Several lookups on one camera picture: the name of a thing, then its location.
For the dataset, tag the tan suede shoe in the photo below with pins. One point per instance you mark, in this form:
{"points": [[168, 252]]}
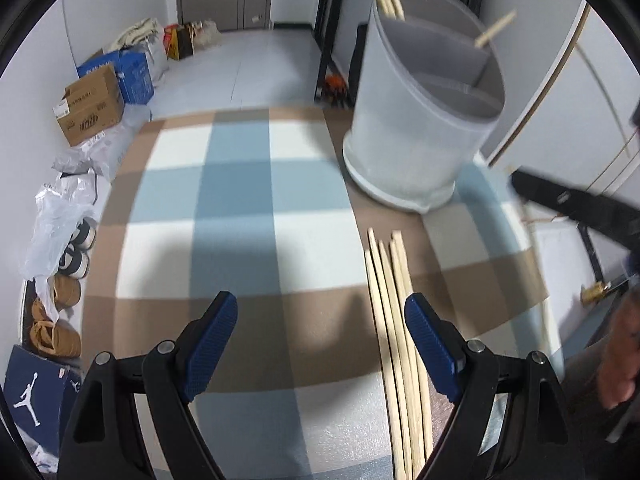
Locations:
{"points": [[45, 312], [67, 292]]}

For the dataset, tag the white wardrobe wooden trim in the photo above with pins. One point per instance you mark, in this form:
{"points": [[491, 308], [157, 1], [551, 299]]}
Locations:
{"points": [[550, 90]]}

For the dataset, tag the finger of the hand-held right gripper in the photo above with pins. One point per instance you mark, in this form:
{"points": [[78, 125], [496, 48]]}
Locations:
{"points": [[590, 210]]}

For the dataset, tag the checkered table mat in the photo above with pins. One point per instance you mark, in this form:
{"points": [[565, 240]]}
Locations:
{"points": [[230, 200]]}

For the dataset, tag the person's right hand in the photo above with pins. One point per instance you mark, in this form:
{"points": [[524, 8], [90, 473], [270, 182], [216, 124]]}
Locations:
{"points": [[620, 360]]}

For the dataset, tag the black yellow paper bag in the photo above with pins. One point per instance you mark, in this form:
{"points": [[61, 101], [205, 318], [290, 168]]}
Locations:
{"points": [[184, 42]]}

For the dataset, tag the clear plastic wrap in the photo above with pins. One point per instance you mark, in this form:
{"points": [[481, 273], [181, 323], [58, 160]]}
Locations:
{"points": [[107, 152]]}

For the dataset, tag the red snack bag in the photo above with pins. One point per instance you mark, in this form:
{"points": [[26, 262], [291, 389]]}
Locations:
{"points": [[170, 42]]}

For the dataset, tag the white plastic bag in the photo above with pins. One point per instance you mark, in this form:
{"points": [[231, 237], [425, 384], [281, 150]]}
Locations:
{"points": [[159, 57]]}

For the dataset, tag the blue shoe box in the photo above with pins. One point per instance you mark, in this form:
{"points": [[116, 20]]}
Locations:
{"points": [[35, 385]]}

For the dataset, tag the black coat rack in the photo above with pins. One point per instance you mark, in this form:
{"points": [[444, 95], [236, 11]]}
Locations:
{"points": [[330, 25]]}

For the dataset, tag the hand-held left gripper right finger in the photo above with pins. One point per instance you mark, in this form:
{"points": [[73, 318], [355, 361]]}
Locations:
{"points": [[432, 350]]}

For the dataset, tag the brown cardboard box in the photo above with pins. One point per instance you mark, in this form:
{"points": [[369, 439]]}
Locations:
{"points": [[90, 107]]}

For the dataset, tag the black white sneaker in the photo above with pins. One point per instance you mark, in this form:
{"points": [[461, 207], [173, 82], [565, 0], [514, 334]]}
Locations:
{"points": [[75, 262], [84, 234]]}

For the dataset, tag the orange black object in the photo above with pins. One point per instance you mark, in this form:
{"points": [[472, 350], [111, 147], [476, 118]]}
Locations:
{"points": [[336, 87]]}

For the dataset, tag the blue cardboard box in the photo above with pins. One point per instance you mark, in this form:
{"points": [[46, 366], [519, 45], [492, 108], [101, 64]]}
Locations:
{"points": [[132, 77]]}

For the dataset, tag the bundle of wooden chopsticks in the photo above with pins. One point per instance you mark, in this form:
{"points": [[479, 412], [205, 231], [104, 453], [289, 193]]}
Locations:
{"points": [[395, 340]]}

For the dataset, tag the beige plastic bag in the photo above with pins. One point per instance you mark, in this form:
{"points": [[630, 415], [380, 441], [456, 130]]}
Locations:
{"points": [[207, 35]]}

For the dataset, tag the cream cloth tote bag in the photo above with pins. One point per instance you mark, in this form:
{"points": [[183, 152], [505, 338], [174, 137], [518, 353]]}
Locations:
{"points": [[137, 35]]}

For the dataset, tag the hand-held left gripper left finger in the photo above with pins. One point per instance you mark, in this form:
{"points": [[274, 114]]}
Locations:
{"points": [[212, 345]]}

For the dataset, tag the white grey utensil holder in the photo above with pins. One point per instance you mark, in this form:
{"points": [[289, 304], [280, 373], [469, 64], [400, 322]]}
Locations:
{"points": [[410, 125]]}

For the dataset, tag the tan shoes pair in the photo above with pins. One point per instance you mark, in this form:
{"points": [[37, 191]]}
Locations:
{"points": [[57, 340]]}

